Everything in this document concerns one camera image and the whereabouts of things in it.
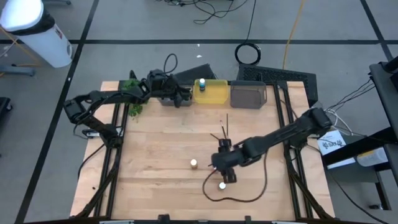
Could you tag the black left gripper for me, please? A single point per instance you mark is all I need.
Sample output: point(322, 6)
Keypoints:
point(164, 85)

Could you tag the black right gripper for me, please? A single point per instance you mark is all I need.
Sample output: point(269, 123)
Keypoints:
point(227, 161)

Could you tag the blue paint bottle white cap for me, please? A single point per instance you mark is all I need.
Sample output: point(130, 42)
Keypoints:
point(202, 85)

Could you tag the brown paint bottle white cap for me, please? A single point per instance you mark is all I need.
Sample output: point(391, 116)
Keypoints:
point(222, 186)

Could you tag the short black paintbrush silver ferrule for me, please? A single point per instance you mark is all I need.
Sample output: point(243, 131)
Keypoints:
point(214, 136)

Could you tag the long black paintbrush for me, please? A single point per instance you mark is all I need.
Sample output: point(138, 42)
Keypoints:
point(227, 124)
point(223, 130)

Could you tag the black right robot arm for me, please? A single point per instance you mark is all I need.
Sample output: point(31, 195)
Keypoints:
point(289, 130)

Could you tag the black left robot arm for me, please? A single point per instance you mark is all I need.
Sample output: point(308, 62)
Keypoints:
point(102, 95)

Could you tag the grey plastic bin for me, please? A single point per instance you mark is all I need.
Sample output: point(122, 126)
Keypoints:
point(247, 95)
point(168, 103)

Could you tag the black flat panel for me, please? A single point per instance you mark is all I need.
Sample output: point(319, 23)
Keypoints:
point(196, 73)

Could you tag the yellow translucent plastic bin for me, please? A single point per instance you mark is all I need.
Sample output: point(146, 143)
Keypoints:
point(214, 95)

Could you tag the green plant sprig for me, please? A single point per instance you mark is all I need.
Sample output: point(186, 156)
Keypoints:
point(136, 109)

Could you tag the white label strip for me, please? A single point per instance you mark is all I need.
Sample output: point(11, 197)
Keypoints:
point(116, 222)
point(289, 222)

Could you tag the translucent plastic container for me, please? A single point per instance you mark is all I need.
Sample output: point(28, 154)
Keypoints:
point(373, 157)

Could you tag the white trash can black bag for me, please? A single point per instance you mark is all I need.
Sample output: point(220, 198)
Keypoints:
point(37, 40)

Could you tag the grey desk foot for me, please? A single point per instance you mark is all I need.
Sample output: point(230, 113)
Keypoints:
point(18, 71)

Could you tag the dark grey equipment cart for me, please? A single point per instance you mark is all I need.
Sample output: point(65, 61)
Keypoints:
point(385, 93)

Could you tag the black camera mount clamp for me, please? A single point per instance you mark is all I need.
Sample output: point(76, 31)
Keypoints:
point(247, 219)
point(163, 219)

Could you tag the black aluminium robot frame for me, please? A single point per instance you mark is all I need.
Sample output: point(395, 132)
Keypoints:
point(281, 85)

